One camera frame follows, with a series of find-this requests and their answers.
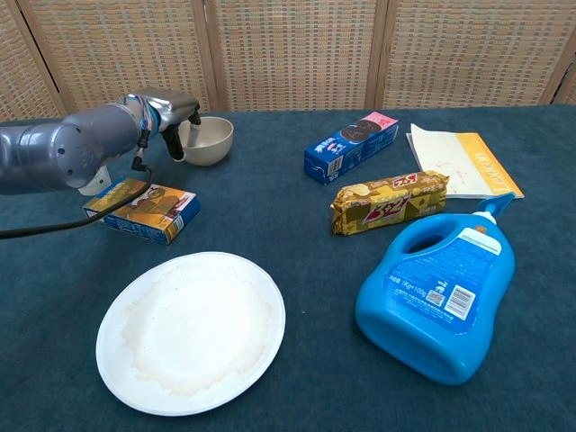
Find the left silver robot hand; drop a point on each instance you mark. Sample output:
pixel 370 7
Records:
pixel 175 108

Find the beige bowl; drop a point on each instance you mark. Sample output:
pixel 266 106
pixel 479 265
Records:
pixel 211 150

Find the white paper cup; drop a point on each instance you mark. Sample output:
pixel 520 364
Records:
pixel 96 184

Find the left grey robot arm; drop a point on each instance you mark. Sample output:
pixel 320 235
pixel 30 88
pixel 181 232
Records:
pixel 67 148

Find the white plate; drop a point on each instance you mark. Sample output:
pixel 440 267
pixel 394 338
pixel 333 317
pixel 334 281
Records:
pixel 191 328

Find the orange and blue carton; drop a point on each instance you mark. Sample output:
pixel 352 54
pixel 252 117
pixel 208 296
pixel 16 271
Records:
pixel 153 211

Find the woven folding screen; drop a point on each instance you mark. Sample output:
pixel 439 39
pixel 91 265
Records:
pixel 292 54

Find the teal table cloth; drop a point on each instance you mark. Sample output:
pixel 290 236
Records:
pixel 279 225

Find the blue cookie box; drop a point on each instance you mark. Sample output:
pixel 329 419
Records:
pixel 346 150

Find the gold biscuit packet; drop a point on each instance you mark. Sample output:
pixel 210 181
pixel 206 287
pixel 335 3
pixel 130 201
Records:
pixel 387 202

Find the white yellow paper packet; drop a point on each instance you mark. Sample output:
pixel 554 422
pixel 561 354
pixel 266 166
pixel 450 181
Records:
pixel 450 162

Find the blue detergent bottle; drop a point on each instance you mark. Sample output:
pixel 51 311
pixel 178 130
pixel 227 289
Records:
pixel 432 324

